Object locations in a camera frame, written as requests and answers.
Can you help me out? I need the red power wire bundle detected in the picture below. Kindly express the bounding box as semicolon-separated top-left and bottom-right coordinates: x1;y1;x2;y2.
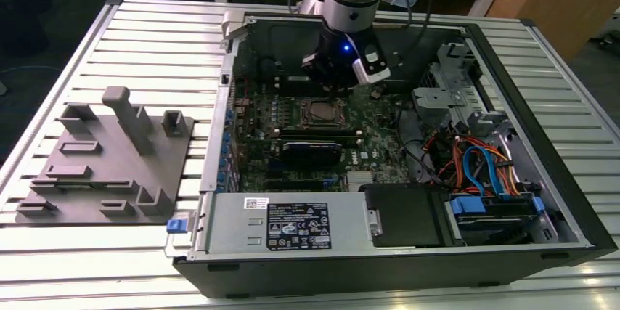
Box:
434;134;470;193

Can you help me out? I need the silver CPU chip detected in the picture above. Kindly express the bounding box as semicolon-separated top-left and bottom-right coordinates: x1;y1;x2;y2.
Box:
311;103;339;121

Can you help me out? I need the hard disk blue carrier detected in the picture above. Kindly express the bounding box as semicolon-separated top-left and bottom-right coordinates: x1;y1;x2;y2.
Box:
449;195;545;232

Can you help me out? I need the CPU socket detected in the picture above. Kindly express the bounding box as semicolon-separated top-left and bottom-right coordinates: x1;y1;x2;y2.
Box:
299;98;353;129

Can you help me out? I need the grey case release handle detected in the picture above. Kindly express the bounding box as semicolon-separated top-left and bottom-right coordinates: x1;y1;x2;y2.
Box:
221;11;250;50

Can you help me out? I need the white wheeled stand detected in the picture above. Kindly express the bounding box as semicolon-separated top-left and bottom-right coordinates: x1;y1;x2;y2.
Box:
598;12;620;49

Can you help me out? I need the grey power supply unit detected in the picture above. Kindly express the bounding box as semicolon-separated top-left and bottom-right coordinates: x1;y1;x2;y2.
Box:
191;192;378;255

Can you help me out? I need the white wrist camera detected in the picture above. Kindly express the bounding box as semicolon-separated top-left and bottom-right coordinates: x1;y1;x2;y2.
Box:
351;44;393;86

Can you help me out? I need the grey metal drive cage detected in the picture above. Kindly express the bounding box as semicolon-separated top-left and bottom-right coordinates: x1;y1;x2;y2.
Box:
411;43;518;142

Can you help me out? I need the orange power wire bundle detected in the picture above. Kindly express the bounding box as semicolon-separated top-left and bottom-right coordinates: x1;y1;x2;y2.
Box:
455;135;529;197

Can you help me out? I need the black wire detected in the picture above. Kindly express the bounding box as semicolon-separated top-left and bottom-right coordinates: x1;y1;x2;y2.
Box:
395;101;441;184

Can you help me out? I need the black graphics card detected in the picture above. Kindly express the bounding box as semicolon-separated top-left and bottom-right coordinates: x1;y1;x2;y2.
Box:
279;140;345;170

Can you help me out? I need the grey parts rack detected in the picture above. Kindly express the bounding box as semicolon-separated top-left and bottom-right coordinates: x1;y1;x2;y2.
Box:
14;86;197;224

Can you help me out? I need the silver chipset heat sink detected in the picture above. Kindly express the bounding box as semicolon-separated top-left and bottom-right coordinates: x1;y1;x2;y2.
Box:
346;170;375;185

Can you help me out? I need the black open PC case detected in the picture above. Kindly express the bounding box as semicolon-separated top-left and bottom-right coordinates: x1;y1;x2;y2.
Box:
165;10;619;300

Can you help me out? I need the black expansion slot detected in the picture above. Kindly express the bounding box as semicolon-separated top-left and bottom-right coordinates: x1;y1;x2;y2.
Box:
265;178;342;192

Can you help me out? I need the black plastic bay cover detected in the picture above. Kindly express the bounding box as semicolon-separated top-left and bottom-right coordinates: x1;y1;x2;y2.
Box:
361;183;455;249

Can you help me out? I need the green motherboard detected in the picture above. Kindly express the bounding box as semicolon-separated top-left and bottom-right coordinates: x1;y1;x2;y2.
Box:
233;81;423;195

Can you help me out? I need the blue data wire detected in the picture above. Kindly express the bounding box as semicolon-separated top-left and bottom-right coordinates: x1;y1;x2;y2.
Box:
462;145;510;200

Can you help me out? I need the blue case latch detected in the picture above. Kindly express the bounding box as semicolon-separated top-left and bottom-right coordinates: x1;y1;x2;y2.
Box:
166;218;189;235

